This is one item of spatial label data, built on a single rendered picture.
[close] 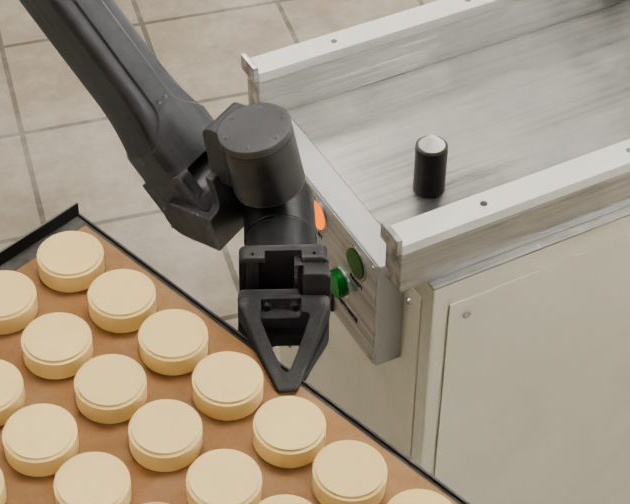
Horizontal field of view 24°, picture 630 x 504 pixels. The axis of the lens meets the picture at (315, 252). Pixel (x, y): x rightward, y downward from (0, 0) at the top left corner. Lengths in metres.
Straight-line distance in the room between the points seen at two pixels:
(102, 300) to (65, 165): 1.76
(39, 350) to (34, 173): 1.78
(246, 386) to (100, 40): 0.30
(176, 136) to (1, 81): 1.91
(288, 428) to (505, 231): 0.44
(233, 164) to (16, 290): 0.18
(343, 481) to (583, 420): 0.73
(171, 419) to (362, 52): 0.65
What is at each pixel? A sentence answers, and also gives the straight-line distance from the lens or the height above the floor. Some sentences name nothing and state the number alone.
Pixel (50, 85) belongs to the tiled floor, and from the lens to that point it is 3.03.
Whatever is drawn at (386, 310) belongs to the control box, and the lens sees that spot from 1.41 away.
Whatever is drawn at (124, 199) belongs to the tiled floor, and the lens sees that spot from 2.73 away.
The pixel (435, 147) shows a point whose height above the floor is 0.90.
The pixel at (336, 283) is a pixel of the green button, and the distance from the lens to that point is 1.45.
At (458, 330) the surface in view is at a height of 0.77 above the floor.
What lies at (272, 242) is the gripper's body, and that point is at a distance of 1.10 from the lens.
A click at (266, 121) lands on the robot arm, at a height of 1.11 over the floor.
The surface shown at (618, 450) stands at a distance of 1.76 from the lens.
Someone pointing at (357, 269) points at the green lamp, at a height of 0.81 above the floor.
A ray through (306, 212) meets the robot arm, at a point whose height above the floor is 1.03.
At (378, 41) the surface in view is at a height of 0.89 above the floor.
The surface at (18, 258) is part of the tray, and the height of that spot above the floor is 1.02.
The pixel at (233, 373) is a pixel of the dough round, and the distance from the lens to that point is 1.02.
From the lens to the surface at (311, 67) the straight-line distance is 1.52.
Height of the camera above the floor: 1.79
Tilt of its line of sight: 43 degrees down
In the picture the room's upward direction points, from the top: straight up
